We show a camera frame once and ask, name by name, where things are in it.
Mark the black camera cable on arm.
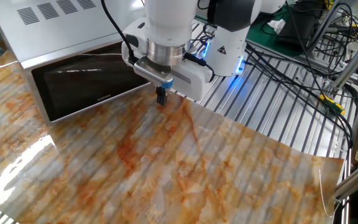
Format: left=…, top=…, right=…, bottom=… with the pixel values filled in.
left=100, top=0, right=139, bottom=65

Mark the white Franka Hand gripper body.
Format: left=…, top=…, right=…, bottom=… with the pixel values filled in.
left=121, top=40, right=214, bottom=101

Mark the silver Galanz microwave oven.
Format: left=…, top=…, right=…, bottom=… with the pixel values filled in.
left=0, top=0, right=155, bottom=126

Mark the yellow handled screwdriver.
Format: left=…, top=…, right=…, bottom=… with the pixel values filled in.
left=295, top=77, right=346, bottom=115

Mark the black box device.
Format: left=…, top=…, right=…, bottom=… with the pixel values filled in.
left=275, top=1, right=326, bottom=52

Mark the orange marble pattern glossy sheet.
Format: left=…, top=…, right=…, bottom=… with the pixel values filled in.
left=0, top=50, right=345, bottom=224

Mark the grey metal stand leg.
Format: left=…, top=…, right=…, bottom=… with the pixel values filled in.
left=306, top=0, right=346, bottom=57

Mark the silver wrist camera with blue ends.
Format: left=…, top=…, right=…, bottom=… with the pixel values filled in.
left=133, top=57, right=175, bottom=90

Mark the green cutting mat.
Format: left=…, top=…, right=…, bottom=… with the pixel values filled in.
left=196, top=0, right=310, bottom=58

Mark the crumpled white tissue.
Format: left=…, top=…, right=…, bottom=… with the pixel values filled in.
left=266, top=18, right=288, bottom=35

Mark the microwave door with black window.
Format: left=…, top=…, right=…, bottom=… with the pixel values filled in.
left=22, top=42, right=152, bottom=126

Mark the slanted aluminium profile post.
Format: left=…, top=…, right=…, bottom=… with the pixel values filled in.
left=331, top=37, right=358, bottom=94

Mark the black cable bundle on table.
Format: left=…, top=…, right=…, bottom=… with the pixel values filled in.
left=244, top=40, right=358, bottom=150

